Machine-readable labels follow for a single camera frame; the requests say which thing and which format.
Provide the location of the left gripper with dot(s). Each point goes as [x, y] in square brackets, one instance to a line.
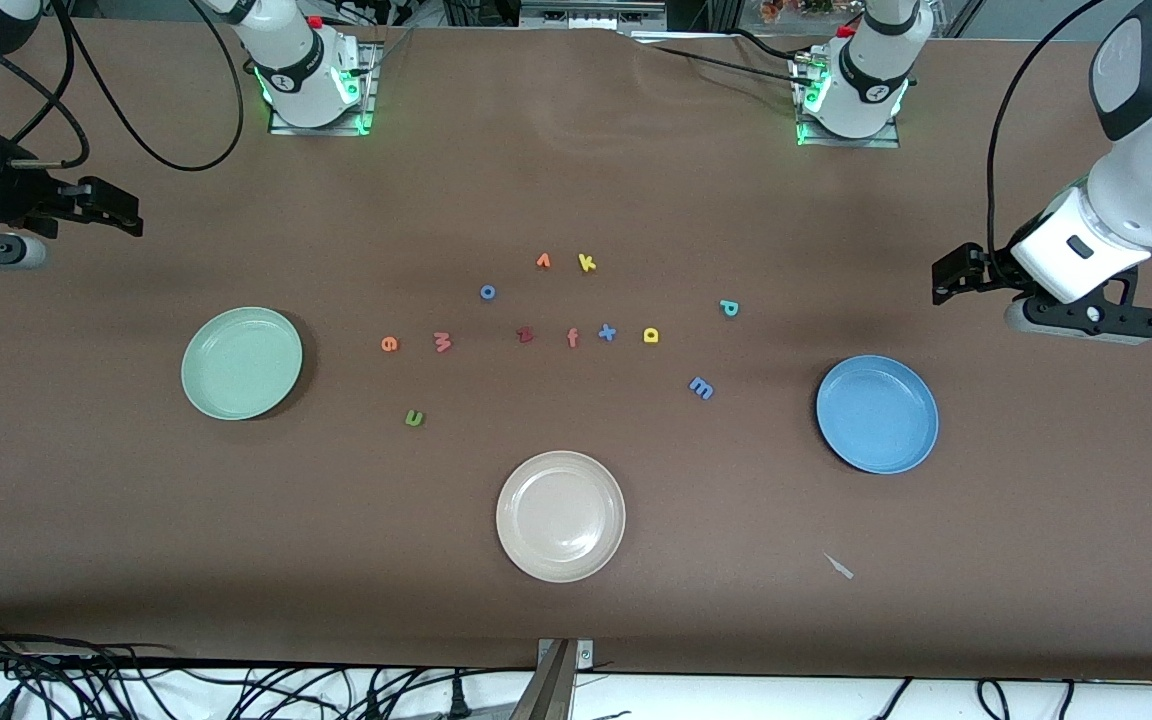
[994, 270]

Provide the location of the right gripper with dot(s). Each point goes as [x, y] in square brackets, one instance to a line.
[18, 195]

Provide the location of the teal foam letter p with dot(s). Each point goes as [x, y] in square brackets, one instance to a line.
[729, 311]

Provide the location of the blue foam letter m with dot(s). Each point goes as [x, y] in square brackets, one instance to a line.
[701, 389]

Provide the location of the pink foam letter w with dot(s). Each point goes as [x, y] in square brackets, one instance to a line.
[443, 345]

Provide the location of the green foam letter n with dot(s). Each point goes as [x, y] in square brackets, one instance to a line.
[414, 422]

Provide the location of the blue plate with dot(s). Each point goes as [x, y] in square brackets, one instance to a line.
[876, 415]

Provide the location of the green plate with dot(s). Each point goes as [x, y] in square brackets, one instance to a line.
[241, 363]

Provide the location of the colourful flower decoration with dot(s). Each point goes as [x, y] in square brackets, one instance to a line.
[786, 10]

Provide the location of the small grey paper scrap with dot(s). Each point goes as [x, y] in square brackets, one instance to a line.
[839, 567]

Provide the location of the blue foam letter x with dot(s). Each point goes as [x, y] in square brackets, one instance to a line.
[607, 333]

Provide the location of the yellow foam letter k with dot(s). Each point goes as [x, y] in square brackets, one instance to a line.
[584, 262]

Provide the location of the grey metal box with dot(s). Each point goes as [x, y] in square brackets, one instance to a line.
[591, 12]

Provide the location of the beige plate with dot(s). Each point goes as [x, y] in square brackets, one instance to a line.
[561, 517]

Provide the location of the black power plug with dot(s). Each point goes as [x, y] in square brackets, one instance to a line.
[457, 700]
[372, 708]

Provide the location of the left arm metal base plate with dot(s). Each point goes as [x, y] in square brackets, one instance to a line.
[856, 142]

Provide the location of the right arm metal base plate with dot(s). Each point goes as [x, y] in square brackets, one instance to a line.
[372, 95]

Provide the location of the metal table edge bracket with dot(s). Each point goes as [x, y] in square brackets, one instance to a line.
[551, 690]

